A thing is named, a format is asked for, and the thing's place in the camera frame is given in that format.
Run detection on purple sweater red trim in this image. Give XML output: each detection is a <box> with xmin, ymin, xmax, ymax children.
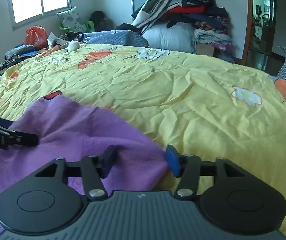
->
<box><xmin>0</xmin><ymin>94</ymin><xmax>167</xmax><ymax>232</ymax></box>

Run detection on dark patterned clothes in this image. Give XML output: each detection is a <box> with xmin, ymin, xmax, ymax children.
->
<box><xmin>0</xmin><ymin>54</ymin><xmax>33</xmax><ymax>72</ymax></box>

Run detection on pile of clothes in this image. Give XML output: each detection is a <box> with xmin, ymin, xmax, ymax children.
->
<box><xmin>117</xmin><ymin>0</ymin><xmax>235</xmax><ymax>63</ymax></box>

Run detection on yellow carrot print bedsheet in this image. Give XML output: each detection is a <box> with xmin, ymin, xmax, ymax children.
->
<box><xmin>0</xmin><ymin>44</ymin><xmax>286</xmax><ymax>235</ymax></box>

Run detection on red plastic bag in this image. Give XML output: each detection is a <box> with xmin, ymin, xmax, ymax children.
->
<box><xmin>23</xmin><ymin>26</ymin><xmax>48</xmax><ymax>50</ymax></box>

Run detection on white plush toy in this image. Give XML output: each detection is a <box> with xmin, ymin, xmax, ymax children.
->
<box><xmin>67</xmin><ymin>41</ymin><xmax>81</xmax><ymax>53</ymax></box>

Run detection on floral pillow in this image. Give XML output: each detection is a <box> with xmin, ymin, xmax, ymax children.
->
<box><xmin>56</xmin><ymin>7</ymin><xmax>86</xmax><ymax>33</ymax></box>

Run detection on green plastic chair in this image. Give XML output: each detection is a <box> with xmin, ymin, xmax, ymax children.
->
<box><xmin>58</xmin><ymin>21</ymin><xmax>95</xmax><ymax>33</ymax></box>

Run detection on blue quilted blanket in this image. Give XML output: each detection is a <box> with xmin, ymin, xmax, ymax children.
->
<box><xmin>5</xmin><ymin>29</ymin><xmax>150</xmax><ymax>55</ymax></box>

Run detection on dark bag by wall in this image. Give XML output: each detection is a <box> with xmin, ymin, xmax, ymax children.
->
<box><xmin>90</xmin><ymin>10</ymin><xmax>114</xmax><ymax>31</ymax></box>

